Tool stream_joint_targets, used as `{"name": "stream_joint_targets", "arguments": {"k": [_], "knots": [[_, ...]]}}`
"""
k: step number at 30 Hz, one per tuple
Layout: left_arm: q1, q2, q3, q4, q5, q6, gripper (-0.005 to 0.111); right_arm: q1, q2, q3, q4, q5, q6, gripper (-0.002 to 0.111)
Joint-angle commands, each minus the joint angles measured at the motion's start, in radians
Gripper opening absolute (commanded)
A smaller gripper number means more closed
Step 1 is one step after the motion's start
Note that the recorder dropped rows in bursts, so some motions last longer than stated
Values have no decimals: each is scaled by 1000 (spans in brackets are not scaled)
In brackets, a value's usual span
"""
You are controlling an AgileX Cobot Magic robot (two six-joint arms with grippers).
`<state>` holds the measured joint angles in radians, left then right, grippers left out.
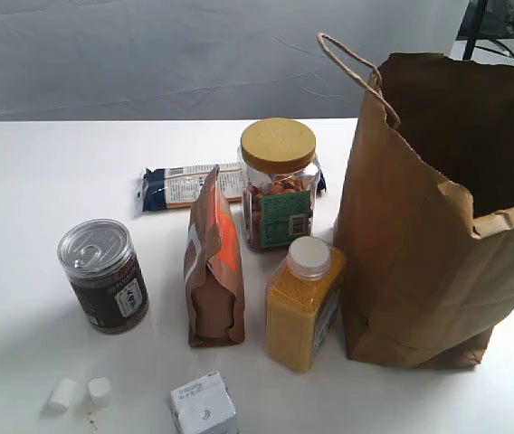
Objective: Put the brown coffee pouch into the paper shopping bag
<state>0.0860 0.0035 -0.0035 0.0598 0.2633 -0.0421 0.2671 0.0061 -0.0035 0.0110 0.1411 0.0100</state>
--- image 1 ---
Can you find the dark clear pull-tab can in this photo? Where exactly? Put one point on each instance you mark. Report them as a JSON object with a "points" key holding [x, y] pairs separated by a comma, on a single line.
{"points": [[101, 264]]}

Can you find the large brown paper bag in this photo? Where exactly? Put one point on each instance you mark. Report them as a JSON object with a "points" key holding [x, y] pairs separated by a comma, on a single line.
{"points": [[426, 217]]}

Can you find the left white marshmallow cylinder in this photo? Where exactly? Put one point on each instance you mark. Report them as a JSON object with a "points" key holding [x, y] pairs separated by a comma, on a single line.
{"points": [[63, 395]]}

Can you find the right white marshmallow cylinder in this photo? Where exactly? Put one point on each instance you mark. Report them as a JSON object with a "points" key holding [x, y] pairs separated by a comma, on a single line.
{"points": [[100, 391]]}

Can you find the yellow grain bottle white cap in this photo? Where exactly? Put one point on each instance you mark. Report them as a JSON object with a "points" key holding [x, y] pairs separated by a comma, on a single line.
{"points": [[302, 302]]}

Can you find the clear nut jar yellow lid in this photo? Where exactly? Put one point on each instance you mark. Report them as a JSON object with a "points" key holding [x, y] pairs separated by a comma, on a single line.
{"points": [[276, 146]]}

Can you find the brown orange stand-up pouch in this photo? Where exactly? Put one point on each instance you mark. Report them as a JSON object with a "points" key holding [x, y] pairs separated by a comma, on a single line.
{"points": [[213, 271]]}

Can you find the white marshmallow cylinder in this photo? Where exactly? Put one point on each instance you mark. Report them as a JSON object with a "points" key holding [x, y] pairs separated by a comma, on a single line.
{"points": [[100, 391], [63, 395]]}

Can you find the blue white noodle packet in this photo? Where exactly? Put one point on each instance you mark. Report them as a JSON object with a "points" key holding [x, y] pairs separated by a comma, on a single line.
{"points": [[179, 187]]}

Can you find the white blue carton box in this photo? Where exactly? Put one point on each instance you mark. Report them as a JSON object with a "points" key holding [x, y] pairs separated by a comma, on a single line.
{"points": [[204, 406]]}

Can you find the black stand in background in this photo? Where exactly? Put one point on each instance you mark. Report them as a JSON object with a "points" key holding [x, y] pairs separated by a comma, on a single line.
{"points": [[493, 28]]}

